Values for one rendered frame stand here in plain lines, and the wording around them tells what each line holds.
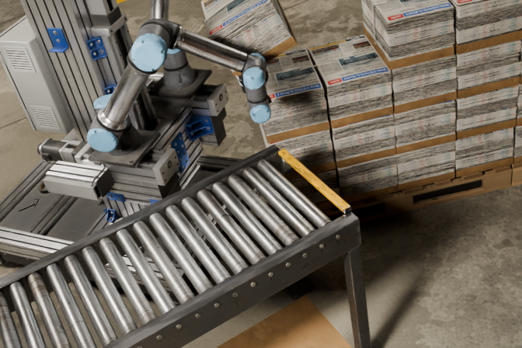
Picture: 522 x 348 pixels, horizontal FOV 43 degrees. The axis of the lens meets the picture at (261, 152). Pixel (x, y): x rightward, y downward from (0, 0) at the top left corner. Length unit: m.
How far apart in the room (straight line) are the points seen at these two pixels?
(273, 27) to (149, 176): 0.78
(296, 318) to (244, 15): 1.32
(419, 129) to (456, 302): 0.78
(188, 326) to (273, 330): 0.93
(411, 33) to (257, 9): 0.66
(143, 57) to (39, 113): 0.93
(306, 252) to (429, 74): 1.15
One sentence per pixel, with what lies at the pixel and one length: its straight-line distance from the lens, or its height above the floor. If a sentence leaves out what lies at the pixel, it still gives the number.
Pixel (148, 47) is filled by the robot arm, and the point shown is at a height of 1.34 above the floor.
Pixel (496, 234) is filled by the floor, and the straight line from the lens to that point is 3.29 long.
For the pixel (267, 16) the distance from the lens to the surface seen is 2.61.
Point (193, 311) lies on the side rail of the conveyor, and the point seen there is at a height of 0.80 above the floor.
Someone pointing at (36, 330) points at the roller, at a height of 0.80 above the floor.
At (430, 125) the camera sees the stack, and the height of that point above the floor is 0.50.
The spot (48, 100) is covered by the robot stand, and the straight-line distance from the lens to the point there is 3.01.
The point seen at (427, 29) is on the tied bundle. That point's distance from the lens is 2.85.
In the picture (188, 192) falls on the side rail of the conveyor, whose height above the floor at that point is 0.80.
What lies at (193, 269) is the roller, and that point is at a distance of 2.16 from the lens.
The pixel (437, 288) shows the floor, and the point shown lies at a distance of 3.05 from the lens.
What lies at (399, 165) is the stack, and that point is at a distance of 3.18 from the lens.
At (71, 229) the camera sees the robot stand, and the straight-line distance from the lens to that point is 3.45.
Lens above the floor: 2.32
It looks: 37 degrees down
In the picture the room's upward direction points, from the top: 12 degrees counter-clockwise
